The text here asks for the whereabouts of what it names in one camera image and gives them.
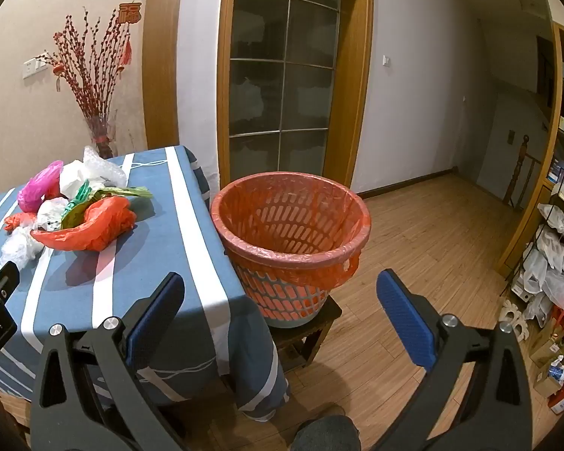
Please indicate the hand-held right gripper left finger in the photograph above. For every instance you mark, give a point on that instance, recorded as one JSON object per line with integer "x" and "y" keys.
{"x": 155, "y": 319}

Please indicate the red tassel ornament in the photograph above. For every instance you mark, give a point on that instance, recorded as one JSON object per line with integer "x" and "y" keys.
{"x": 127, "y": 54}

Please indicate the blue striped tablecloth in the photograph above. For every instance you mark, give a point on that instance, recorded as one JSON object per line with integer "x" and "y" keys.
{"x": 169, "y": 225}

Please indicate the clear plastic bag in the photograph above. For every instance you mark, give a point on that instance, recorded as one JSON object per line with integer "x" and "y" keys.
{"x": 16, "y": 250}
{"x": 108, "y": 169}

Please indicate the glass paned door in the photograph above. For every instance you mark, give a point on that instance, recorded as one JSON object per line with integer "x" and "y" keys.
{"x": 282, "y": 94}

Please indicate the wooden door frame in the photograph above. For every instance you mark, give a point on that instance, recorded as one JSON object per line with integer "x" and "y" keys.
{"x": 357, "y": 80}

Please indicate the glass vase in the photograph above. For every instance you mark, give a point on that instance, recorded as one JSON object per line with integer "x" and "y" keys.
{"x": 101, "y": 134}

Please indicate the orange plastic laundry basket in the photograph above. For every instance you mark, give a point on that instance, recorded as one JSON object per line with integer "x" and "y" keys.
{"x": 289, "y": 314}

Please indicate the person's leg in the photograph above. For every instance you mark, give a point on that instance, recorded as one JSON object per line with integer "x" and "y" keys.
{"x": 326, "y": 434}

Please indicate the wooden stair post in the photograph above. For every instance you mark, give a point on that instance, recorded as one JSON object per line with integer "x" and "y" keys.
{"x": 521, "y": 169}

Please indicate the white light switch panel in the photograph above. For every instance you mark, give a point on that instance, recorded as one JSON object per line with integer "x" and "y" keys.
{"x": 34, "y": 68}

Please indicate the white bags on rack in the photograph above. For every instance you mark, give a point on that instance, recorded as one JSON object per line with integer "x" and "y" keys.
{"x": 552, "y": 263}

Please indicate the curved wooden wall trim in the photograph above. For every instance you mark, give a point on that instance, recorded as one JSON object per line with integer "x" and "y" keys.
{"x": 162, "y": 56}

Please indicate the small red plastic bag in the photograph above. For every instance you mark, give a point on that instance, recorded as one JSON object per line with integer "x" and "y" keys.
{"x": 14, "y": 221}

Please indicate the pink plastic bag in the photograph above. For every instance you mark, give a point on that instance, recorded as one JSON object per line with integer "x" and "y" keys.
{"x": 37, "y": 188}

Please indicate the white spray bottle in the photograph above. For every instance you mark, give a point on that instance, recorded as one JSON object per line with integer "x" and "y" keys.
{"x": 557, "y": 370}

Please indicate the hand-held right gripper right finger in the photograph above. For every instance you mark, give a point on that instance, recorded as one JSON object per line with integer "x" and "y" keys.
{"x": 406, "y": 319}

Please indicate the large red plastic bag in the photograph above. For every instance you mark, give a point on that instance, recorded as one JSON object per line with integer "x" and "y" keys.
{"x": 103, "y": 225}

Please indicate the black metal rack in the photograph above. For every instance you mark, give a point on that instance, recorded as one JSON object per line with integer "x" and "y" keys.
{"x": 552, "y": 216}

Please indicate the white printed plastic bag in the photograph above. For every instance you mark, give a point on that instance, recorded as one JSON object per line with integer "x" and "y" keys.
{"x": 49, "y": 211}

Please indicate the dark wooden stool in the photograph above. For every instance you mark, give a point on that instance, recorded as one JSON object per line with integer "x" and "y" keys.
{"x": 330, "y": 312}

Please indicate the wooden shelf unit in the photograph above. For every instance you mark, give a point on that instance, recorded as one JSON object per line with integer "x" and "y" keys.
{"x": 536, "y": 188}

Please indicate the cardboard box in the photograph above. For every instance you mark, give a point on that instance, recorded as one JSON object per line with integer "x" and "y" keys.
{"x": 545, "y": 345}

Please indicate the red wall ornament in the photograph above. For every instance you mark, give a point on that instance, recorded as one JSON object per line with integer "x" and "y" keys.
{"x": 129, "y": 12}

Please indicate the crumpled clear plastic bag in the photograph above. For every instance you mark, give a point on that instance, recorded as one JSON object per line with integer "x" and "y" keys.
{"x": 16, "y": 250}

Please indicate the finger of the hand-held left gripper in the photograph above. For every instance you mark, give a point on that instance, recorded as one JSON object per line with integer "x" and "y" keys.
{"x": 0, "y": 284}

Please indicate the green plastic bag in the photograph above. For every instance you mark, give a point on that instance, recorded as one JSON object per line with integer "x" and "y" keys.
{"x": 122, "y": 192}

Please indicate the red berry branches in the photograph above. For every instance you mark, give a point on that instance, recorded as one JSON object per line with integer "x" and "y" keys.
{"x": 91, "y": 75}

